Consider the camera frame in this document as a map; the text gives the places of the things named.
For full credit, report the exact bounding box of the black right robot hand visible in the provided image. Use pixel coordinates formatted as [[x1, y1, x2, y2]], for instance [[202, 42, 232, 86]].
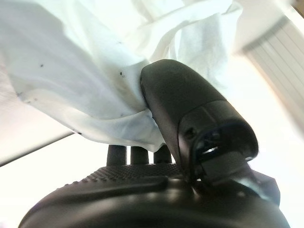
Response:
[[18, 59, 291, 228]]

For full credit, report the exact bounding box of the white garment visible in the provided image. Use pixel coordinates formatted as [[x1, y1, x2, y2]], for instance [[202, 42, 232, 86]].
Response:
[[0, 0, 244, 152]]

